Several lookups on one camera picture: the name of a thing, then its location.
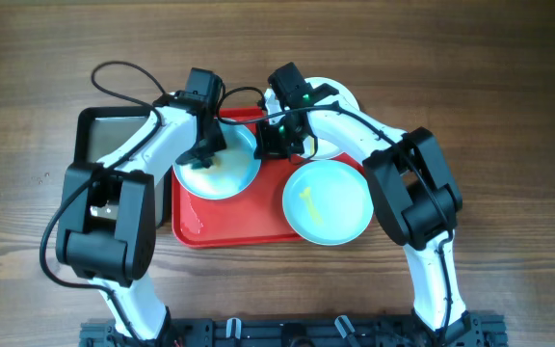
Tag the red plastic tray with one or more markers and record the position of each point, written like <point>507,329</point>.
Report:
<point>253,216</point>

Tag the white plate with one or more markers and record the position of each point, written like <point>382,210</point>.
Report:
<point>325,149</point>

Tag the black metal tray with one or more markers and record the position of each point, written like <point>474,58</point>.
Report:
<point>101,130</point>

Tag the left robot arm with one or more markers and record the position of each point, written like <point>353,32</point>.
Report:
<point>105,227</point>

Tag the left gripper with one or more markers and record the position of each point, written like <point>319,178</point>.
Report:
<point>192,157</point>

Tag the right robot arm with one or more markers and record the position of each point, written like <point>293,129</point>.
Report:
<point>415,197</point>

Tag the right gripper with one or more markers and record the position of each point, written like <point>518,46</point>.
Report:
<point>270,147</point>

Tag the light blue plate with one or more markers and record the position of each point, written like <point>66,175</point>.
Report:
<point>327,203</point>
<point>232,170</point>

